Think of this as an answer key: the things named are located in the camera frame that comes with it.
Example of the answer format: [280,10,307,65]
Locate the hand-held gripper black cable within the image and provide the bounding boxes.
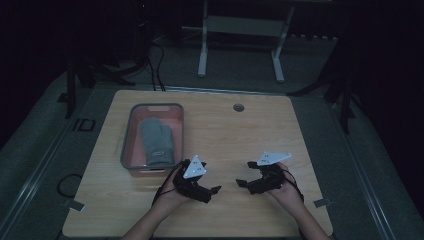
[151,162,184,206]
[282,169,305,203]

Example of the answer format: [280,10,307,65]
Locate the black floor cables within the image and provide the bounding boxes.
[146,41,167,92]

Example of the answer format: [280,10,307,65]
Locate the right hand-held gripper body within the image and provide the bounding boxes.
[247,151,293,196]

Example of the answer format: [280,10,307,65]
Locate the pink basin with grey rim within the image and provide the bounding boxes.
[119,102,185,178]

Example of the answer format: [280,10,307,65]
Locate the grey tape piece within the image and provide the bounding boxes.
[63,199,86,213]
[313,197,334,209]

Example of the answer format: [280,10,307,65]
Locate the person's left hand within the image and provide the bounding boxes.
[152,165,193,218]

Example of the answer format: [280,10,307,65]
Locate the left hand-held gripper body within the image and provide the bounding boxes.
[172,154,213,204]

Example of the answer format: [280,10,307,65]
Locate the grey mitten with label patch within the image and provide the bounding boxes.
[138,116,175,167]

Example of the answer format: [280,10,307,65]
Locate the right hand-held gripper black cable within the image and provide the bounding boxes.
[282,169,305,203]

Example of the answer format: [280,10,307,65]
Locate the white metal stand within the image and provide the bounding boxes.
[197,0,296,84]

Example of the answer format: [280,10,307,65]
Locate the black tripod stand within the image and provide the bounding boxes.
[63,56,136,120]
[287,63,357,135]

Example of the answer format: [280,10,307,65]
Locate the person's right hand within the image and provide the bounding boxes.
[269,162,305,218]

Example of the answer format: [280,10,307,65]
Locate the left hand-held gripper black cable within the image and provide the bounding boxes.
[151,162,184,206]

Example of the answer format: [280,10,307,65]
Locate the black cable loop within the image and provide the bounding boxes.
[56,173,83,199]

